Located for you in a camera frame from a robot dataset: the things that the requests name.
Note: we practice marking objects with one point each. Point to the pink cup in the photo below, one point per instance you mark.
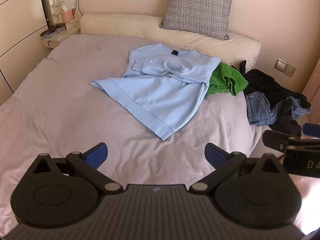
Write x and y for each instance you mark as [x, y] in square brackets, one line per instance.
[67, 16]

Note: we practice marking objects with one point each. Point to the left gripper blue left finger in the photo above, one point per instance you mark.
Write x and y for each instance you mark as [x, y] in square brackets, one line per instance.
[87, 164]

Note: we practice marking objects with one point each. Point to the grey checked pillow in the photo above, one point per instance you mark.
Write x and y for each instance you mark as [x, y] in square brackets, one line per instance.
[206, 17]

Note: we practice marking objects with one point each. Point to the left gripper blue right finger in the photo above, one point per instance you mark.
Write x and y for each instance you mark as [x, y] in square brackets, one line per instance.
[226, 166]

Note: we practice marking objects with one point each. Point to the wall switch socket panel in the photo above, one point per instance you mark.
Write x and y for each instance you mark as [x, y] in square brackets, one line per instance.
[284, 67]

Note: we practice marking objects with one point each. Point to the cream wardrobe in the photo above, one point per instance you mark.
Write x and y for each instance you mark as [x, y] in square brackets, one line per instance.
[22, 21]

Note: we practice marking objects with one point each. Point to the light blue sweatshirt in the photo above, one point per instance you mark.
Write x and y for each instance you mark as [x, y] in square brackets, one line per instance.
[162, 87]

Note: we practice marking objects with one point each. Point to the blue denim jeans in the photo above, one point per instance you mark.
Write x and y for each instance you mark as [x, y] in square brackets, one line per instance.
[261, 113]

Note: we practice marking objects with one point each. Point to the green knit garment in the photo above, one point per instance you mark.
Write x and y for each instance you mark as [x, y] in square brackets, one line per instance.
[226, 78]

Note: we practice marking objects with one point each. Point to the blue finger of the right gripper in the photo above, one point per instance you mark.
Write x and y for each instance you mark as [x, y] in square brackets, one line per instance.
[276, 140]
[311, 130]

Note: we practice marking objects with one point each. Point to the white bedside shelf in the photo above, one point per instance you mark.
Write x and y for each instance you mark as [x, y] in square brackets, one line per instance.
[59, 30]

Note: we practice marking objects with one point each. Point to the black garment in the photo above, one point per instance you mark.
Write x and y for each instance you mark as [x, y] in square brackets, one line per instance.
[259, 81]

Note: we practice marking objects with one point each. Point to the grey bed cover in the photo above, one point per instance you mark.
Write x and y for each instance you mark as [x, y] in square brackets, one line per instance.
[57, 110]

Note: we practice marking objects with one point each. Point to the cream padded headboard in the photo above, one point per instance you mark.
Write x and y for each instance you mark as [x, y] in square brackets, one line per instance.
[234, 50]

